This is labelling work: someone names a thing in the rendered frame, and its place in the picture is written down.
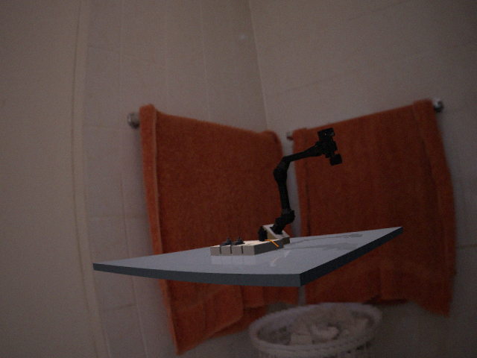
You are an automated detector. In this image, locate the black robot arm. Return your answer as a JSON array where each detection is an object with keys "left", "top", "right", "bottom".
[{"left": 269, "top": 131, "right": 331, "bottom": 235}]

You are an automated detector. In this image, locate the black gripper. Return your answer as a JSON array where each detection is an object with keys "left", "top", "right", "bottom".
[{"left": 322, "top": 128, "right": 342, "bottom": 166}]

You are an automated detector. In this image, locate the black micro servo with orange cable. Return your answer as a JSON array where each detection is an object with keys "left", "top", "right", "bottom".
[{"left": 258, "top": 226, "right": 279, "bottom": 247}]

